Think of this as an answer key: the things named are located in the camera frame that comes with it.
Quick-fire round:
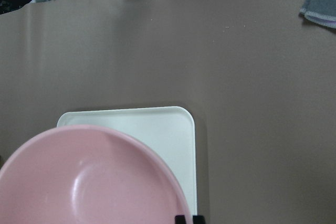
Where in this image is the small pink bowl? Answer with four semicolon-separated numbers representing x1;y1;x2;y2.
1;125;192;223

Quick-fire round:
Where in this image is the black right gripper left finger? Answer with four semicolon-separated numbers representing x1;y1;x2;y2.
175;215;186;224

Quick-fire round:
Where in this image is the grey folded cloth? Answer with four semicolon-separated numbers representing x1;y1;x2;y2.
299;0;335;29

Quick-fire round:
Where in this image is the cream rabbit tray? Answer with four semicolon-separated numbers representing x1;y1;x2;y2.
57;106;198;215

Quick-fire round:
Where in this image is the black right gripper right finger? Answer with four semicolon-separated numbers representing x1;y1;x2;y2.
193;215;205;224

